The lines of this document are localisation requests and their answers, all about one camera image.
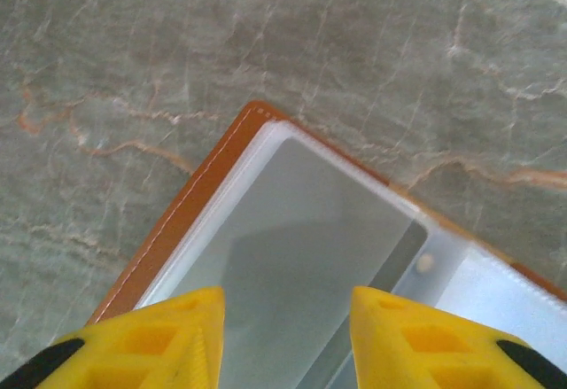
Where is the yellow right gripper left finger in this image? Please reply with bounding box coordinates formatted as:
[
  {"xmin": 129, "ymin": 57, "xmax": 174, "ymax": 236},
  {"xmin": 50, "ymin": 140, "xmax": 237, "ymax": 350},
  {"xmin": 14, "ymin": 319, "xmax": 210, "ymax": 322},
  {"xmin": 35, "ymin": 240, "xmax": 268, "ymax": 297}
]
[{"xmin": 0, "ymin": 285, "xmax": 227, "ymax": 389}]

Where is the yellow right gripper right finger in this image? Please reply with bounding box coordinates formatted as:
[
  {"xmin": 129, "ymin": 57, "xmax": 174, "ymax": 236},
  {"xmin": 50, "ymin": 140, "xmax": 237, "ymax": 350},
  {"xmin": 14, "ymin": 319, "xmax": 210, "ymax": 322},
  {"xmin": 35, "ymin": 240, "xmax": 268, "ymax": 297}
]
[{"xmin": 352, "ymin": 285, "xmax": 567, "ymax": 389}]

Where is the brown leather card holder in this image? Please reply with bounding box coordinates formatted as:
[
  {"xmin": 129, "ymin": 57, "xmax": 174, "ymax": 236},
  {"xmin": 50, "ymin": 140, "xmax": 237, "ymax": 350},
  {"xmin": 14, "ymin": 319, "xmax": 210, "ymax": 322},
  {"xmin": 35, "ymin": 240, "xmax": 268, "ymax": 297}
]
[{"xmin": 86, "ymin": 99, "xmax": 567, "ymax": 389}]

